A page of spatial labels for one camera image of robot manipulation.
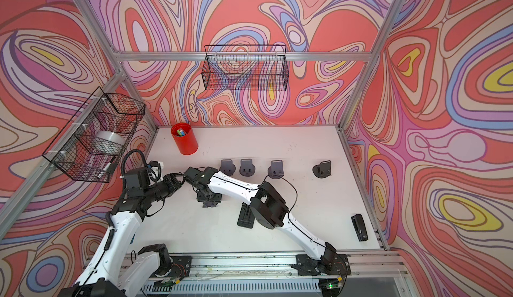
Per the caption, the black wire basket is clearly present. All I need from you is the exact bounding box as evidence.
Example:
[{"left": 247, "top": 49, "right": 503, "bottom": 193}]
[
  {"left": 201, "top": 43, "right": 289, "bottom": 91},
  {"left": 42, "top": 87, "right": 146, "bottom": 183}
]

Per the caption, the black stapler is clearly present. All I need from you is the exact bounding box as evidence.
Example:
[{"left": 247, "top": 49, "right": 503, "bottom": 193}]
[{"left": 351, "top": 214, "right": 369, "bottom": 242}]

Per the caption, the left black wire basket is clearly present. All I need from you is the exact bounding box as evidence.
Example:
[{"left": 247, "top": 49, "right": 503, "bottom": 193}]
[{"left": 42, "top": 87, "right": 146, "bottom": 183}]

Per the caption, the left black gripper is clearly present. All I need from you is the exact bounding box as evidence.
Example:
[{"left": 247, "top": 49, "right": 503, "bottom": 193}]
[{"left": 142, "top": 173, "right": 184, "bottom": 205}]

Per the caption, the white marker in basket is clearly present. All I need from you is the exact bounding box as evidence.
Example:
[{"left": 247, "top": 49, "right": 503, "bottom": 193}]
[{"left": 97, "top": 162, "right": 115, "bottom": 180}]

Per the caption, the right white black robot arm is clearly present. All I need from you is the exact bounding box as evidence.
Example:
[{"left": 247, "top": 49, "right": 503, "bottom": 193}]
[{"left": 183, "top": 167, "right": 351, "bottom": 277}]

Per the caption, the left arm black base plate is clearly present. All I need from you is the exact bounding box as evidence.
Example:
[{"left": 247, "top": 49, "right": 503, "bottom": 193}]
[{"left": 163, "top": 255, "right": 192, "bottom": 280}]

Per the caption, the red cylindrical pen cup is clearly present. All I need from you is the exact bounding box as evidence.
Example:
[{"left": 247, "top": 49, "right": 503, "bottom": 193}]
[{"left": 171, "top": 123, "right": 199, "bottom": 155}]

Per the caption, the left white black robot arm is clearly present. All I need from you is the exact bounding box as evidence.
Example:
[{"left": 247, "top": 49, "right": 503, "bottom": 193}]
[{"left": 59, "top": 155, "right": 183, "bottom": 296}]

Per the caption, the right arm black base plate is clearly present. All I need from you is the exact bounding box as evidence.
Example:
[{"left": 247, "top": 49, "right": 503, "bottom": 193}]
[{"left": 291, "top": 254, "right": 351, "bottom": 277}]

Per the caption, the rear black wire basket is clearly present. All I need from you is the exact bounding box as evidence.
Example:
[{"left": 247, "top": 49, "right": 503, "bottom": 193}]
[{"left": 201, "top": 43, "right": 289, "bottom": 91}]

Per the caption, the black rectangular phone stand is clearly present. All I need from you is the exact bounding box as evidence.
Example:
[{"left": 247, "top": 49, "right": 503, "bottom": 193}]
[{"left": 237, "top": 203, "right": 255, "bottom": 229}]

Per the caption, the dark grey phone stand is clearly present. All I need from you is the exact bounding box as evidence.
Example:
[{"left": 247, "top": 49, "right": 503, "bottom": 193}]
[{"left": 312, "top": 160, "right": 331, "bottom": 179}]

